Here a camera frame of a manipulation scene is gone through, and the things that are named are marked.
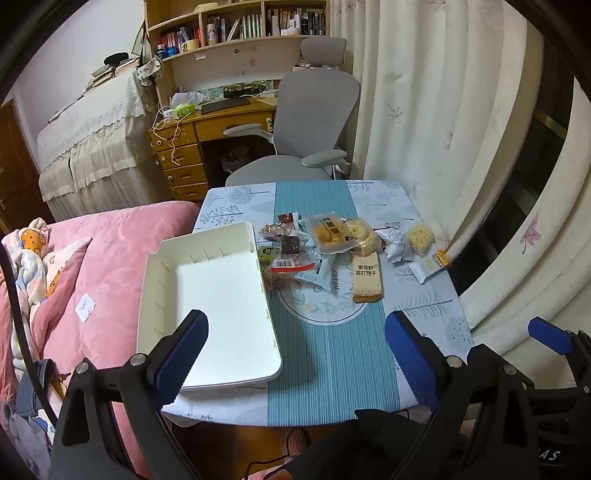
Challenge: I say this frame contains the wooden desk with drawers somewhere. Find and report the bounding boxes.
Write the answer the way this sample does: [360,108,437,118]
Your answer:
[148,97,282,201]

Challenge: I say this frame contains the row of books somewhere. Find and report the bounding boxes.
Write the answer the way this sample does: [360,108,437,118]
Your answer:
[203,7,328,44]

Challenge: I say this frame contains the floral fabric bag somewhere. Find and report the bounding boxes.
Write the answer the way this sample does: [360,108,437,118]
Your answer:
[136,58,166,86]

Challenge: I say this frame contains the pink blanket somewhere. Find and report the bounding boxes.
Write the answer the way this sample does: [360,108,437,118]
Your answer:
[0,200,201,480]

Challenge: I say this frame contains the brown wooden door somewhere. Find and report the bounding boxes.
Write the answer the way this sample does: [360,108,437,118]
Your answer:
[0,99,42,232]

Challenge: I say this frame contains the waste basket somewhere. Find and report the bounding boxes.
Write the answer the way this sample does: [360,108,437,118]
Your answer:
[221,144,252,174]

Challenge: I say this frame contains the long tan cracker packet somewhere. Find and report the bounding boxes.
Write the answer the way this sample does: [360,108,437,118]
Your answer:
[352,253,384,304]

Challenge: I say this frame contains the dark cake packet red label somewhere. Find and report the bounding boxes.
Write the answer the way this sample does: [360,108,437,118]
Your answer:
[267,233,319,274]

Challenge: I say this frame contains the stack of books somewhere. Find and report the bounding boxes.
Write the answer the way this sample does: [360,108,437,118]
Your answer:
[85,65,139,90]

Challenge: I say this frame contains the white packet with yellow end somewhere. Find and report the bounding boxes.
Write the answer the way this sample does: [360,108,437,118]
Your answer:
[409,249,451,284]

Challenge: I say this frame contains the blue white small snack packet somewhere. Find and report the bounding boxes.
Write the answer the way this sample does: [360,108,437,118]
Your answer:
[383,242,416,264]

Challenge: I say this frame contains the dark patterned box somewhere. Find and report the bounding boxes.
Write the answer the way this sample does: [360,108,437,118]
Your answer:
[224,83,271,99]

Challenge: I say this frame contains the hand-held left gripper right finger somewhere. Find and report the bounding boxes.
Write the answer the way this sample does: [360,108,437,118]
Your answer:
[385,310,541,480]

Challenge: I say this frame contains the white plastic bin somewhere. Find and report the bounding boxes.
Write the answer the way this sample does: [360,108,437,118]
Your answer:
[136,222,283,393]

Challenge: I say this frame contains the wooden bookshelf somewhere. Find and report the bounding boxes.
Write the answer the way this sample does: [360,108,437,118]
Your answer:
[143,0,331,100]

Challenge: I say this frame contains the white paper slip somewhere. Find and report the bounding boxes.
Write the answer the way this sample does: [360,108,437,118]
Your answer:
[75,293,96,322]

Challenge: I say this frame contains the clear peanut brittle packet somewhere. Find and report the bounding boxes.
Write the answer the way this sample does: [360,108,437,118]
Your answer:
[262,271,303,291]

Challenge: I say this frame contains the clear bag of yellow biscuits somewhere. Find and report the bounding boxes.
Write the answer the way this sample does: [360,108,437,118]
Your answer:
[305,211,358,256]

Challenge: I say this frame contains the large white blue snack bag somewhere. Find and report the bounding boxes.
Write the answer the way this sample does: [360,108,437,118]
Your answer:
[295,254,352,292]

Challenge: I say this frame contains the square cracker packet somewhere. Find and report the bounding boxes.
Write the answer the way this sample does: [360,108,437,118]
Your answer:
[409,224,436,256]

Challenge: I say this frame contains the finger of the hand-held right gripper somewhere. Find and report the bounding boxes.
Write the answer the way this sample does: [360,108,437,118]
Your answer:
[527,316,591,398]

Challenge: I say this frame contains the grey office chair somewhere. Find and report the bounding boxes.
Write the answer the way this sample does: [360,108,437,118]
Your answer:
[223,37,362,188]

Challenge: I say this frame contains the black cable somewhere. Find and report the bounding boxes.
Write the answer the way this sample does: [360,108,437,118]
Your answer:
[0,240,61,430]

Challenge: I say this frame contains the white plastic bag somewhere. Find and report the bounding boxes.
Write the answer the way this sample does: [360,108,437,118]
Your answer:
[170,91,206,108]

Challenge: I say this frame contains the cream floral curtain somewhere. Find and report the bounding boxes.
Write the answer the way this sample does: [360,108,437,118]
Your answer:
[330,0,591,352]

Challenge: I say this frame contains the cream lace cover cloth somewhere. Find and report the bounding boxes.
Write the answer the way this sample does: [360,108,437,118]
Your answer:
[37,69,174,222]

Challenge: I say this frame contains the blue grey clothes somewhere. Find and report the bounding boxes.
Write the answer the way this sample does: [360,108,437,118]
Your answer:
[0,360,56,480]

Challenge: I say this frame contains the clear round cookie packet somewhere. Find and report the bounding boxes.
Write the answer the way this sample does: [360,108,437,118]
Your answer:
[346,217,384,257]

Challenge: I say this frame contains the white charging cable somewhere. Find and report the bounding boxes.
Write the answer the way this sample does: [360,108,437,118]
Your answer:
[152,108,183,167]

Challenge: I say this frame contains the dark window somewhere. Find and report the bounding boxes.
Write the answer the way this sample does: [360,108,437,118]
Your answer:
[450,76,578,296]

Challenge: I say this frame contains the black keyboard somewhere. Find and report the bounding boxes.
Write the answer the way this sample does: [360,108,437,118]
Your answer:
[200,98,252,114]

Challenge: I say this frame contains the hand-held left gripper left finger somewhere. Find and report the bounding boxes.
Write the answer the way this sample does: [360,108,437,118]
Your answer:
[48,309,209,480]

